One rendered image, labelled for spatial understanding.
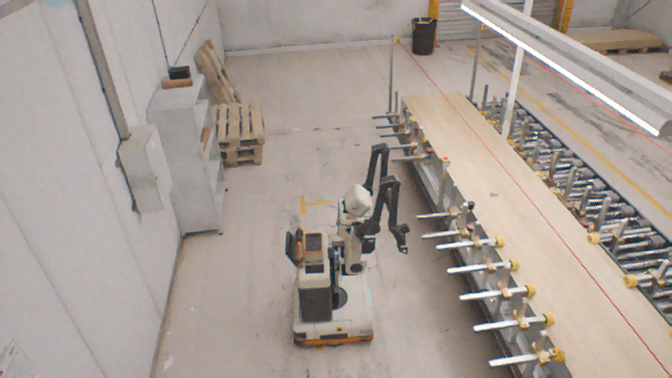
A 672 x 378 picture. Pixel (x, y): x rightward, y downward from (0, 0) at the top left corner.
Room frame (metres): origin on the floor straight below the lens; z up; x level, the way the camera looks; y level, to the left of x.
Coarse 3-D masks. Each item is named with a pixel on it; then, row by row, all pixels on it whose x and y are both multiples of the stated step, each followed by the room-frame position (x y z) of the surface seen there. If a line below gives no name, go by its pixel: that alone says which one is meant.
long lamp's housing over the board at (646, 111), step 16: (464, 0) 3.99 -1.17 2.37; (496, 16) 3.39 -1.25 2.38; (512, 32) 3.06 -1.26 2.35; (528, 32) 2.96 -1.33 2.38; (544, 48) 2.66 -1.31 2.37; (560, 64) 2.44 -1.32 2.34; (576, 64) 2.34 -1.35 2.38; (592, 80) 2.15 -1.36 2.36; (608, 80) 2.10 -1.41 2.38; (608, 96) 1.99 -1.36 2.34; (624, 96) 1.91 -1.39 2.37; (640, 96) 1.89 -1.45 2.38; (640, 112) 1.78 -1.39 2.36; (656, 112) 1.72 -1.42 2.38; (656, 128) 1.65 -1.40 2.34
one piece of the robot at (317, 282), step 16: (304, 256) 2.59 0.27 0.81; (336, 256) 2.62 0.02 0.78; (304, 272) 2.42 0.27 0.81; (320, 272) 2.41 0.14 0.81; (304, 288) 2.37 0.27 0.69; (320, 288) 2.37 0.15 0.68; (336, 288) 2.53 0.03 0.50; (304, 304) 2.36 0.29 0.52; (320, 304) 2.36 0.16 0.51; (336, 304) 2.50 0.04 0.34; (304, 320) 2.36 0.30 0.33; (320, 320) 2.36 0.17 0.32
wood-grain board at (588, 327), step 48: (432, 96) 5.35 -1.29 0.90; (432, 144) 4.11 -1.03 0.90; (480, 144) 4.07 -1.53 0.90; (480, 192) 3.22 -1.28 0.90; (528, 192) 3.18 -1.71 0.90; (528, 240) 2.56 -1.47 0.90; (576, 240) 2.53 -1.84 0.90; (576, 288) 2.04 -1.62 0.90; (624, 288) 2.02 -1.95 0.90; (576, 336) 1.66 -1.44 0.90; (624, 336) 1.63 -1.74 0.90
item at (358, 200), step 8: (352, 192) 2.65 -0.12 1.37; (360, 192) 2.63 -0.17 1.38; (368, 192) 2.71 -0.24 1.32; (344, 200) 2.65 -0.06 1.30; (352, 200) 2.56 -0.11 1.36; (360, 200) 2.54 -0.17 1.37; (368, 200) 2.59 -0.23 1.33; (352, 208) 2.53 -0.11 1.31; (360, 208) 2.54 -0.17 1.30; (368, 208) 2.54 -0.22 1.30; (360, 216) 2.54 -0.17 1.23
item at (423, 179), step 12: (396, 132) 4.80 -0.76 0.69; (408, 144) 4.49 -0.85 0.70; (420, 168) 3.97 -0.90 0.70; (420, 180) 3.79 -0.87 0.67; (432, 192) 3.53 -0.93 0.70; (432, 204) 3.39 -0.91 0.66; (444, 228) 3.03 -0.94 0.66; (456, 252) 2.72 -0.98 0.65; (468, 264) 2.52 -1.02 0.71; (468, 276) 2.45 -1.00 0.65; (480, 276) 2.40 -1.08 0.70; (480, 288) 2.27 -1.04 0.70; (480, 300) 2.20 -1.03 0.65; (492, 312) 2.04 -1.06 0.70; (504, 336) 1.84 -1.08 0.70; (504, 348) 1.78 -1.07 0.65; (516, 348) 1.74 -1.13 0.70; (516, 372) 1.60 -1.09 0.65
